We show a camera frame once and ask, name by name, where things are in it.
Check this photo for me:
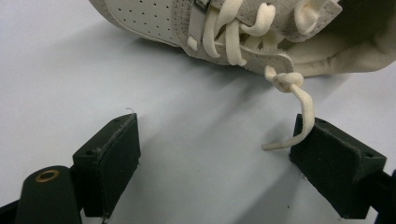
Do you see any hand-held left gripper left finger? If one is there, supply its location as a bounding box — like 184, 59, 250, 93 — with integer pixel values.
72, 112, 142, 218

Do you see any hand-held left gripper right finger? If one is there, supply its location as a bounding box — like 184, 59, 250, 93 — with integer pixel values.
289, 113, 388, 219

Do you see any cream shoelace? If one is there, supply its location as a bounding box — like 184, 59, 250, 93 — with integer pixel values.
186, 0, 332, 151

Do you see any beige sneaker with yellow heel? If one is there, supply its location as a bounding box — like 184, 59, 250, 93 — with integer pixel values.
88, 0, 396, 77

